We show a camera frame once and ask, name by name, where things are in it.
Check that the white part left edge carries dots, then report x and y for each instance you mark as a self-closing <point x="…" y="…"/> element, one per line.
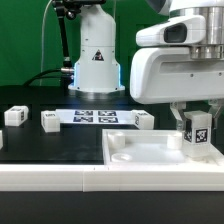
<point x="1" y="139"/>

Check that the white square table top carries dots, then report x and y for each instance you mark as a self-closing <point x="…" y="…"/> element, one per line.
<point x="155" y="147"/>

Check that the white U-shaped fence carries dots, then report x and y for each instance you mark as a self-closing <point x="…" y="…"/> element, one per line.
<point x="108" y="178"/>

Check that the white marker sheet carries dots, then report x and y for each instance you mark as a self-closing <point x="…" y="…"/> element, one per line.
<point x="97" y="117"/>

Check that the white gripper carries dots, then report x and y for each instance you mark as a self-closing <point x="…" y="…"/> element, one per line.
<point x="165" y="75"/>

